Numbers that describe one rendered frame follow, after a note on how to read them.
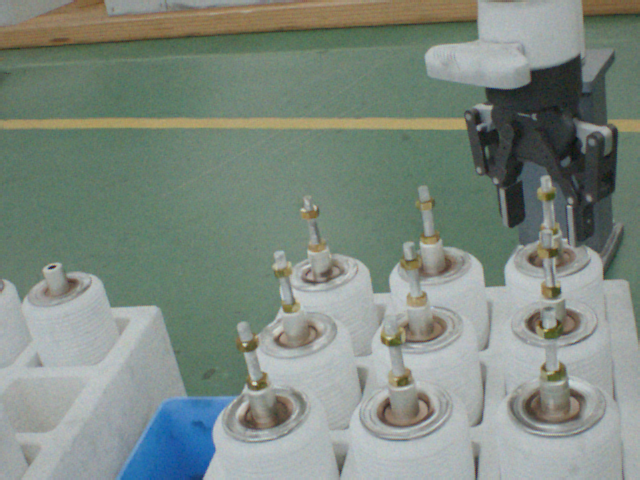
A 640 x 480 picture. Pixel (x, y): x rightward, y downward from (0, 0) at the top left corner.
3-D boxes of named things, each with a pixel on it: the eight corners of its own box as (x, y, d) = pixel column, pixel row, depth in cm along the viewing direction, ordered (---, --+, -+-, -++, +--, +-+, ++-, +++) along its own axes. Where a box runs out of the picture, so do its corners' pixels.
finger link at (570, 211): (565, 206, 72) (568, 248, 74) (571, 208, 72) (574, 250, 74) (582, 195, 74) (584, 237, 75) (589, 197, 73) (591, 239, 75)
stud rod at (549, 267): (550, 312, 80) (544, 235, 76) (545, 307, 81) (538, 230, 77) (560, 308, 80) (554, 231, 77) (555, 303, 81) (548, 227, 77)
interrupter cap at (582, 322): (558, 361, 76) (558, 354, 76) (493, 331, 82) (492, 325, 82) (616, 322, 80) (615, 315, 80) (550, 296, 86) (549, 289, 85)
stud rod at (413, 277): (412, 318, 83) (400, 245, 80) (419, 313, 84) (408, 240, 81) (420, 321, 83) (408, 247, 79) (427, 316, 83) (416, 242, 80)
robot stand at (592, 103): (535, 226, 152) (518, 50, 139) (624, 231, 145) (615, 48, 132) (508, 269, 141) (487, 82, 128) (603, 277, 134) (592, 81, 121)
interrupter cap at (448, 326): (364, 340, 85) (363, 334, 85) (420, 303, 89) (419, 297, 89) (424, 366, 79) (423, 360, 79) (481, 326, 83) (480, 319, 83)
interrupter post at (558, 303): (555, 337, 80) (553, 305, 78) (535, 328, 81) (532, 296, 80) (573, 325, 81) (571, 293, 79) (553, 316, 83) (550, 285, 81)
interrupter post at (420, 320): (404, 335, 84) (398, 304, 83) (422, 323, 86) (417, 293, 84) (423, 343, 83) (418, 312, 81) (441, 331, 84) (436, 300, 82)
